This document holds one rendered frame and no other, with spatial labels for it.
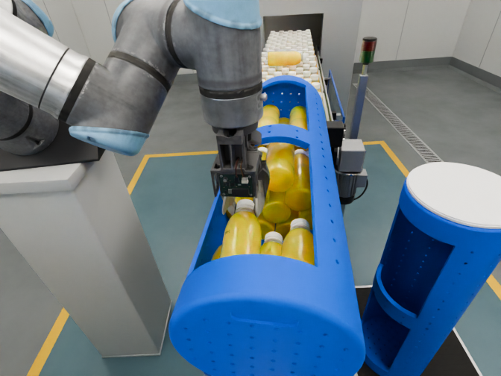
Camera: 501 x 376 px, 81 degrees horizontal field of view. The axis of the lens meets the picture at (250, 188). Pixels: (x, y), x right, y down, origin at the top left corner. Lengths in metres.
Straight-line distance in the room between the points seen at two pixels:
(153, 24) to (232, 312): 0.38
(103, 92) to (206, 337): 0.35
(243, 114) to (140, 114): 0.14
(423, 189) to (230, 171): 0.60
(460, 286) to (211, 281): 0.77
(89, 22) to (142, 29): 5.35
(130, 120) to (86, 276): 0.94
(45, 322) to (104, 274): 0.96
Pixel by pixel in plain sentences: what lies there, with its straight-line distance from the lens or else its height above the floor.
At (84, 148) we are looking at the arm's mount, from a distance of 1.02.
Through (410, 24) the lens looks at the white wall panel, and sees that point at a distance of 5.89.
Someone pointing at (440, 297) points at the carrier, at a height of 0.75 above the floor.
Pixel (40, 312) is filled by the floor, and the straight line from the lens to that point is 2.24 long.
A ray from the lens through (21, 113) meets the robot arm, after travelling 0.99.
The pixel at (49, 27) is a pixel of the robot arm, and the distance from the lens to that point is 0.99.
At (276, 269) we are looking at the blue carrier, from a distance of 0.39.
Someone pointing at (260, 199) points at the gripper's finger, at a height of 1.19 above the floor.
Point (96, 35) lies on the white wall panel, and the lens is 5.81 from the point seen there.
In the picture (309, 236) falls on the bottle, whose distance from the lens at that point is 0.56.
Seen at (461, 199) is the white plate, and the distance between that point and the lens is 0.92.
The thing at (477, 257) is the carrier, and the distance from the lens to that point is 0.94.
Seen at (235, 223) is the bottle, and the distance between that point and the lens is 0.54.
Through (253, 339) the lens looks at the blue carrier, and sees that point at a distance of 0.45.
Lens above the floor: 1.54
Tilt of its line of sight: 37 degrees down
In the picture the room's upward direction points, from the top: 4 degrees counter-clockwise
